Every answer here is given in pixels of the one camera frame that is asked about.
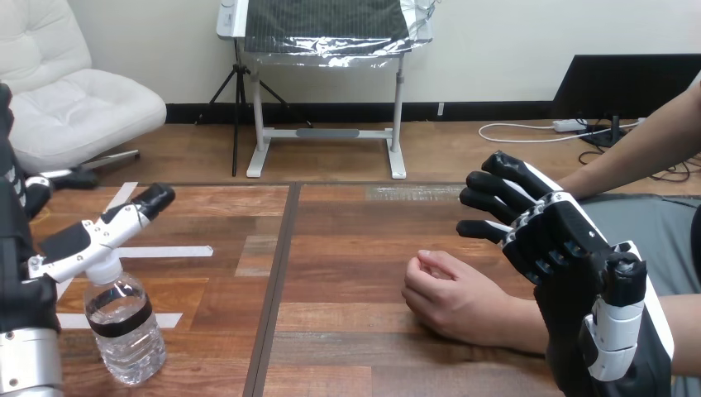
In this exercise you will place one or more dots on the white power strip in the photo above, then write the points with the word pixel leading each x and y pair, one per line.
pixel 569 125

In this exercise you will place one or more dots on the black tripod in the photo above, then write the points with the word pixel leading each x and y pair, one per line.
pixel 239 104

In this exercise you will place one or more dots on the clear water bottle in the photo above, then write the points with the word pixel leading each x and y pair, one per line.
pixel 123 329

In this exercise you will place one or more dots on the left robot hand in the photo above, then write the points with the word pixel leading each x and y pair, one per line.
pixel 22 296

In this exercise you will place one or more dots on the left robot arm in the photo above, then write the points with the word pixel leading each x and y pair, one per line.
pixel 27 361

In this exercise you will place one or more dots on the person's body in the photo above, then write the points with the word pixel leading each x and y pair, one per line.
pixel 646 224

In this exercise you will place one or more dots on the person's hand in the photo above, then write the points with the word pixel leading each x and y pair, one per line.
pixel 460 301

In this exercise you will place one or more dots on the person's forearm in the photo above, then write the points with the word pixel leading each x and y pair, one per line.
pixel 684 334
pixel 646 148

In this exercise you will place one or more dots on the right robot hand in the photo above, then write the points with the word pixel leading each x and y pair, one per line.
pixel 564 246

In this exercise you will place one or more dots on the white cushioned chair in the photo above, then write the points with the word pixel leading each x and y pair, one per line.
pixel 71 104

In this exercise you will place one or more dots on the dark screen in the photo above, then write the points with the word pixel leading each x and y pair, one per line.
pixel 624 82

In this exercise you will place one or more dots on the dark grid mat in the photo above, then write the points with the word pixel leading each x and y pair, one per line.
pixel 328 19

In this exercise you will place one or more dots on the white desk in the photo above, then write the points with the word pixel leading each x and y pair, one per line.
pixel 397 131

